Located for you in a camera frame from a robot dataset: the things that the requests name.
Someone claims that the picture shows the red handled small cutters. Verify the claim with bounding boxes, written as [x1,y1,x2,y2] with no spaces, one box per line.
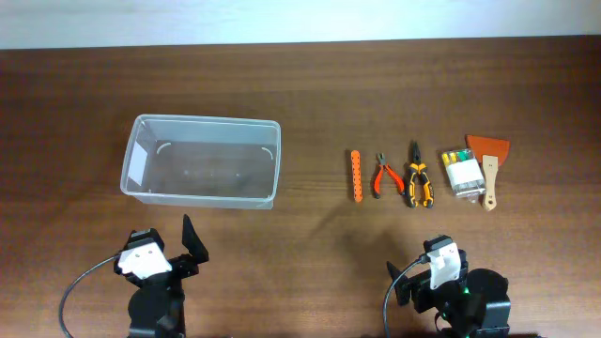
[373,152,406,200]

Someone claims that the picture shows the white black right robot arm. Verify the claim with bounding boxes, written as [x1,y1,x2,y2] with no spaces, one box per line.
[387,251,511,338]

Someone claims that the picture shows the clear plastic container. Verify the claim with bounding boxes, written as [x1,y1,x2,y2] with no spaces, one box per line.
[120,114,282,209]

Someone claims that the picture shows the yellow black needle-nose pliers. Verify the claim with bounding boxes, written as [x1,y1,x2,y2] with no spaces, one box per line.
[406,141,434,208]

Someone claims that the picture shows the orange perforated strip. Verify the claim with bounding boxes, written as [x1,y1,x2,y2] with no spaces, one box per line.
[350,150,363,203]

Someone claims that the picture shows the clear box of bits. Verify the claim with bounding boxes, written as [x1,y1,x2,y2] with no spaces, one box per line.
[441,148,485,203]

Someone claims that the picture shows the black camera cable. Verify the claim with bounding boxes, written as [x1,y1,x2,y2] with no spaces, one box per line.
[382,255,431,338]
[57,254,121,338]

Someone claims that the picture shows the orange scraper wooden handle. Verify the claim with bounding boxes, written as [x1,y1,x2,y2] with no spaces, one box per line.
[466,135,511,211]

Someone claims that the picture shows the black left camera cable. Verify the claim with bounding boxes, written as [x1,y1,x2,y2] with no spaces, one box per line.
[57,254,121,338]

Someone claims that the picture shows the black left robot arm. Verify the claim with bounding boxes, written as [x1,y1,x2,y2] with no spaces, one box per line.
[114,215,209,338]

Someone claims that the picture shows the black right camera cable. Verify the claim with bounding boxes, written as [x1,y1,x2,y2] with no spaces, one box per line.
[382,255,431,338]

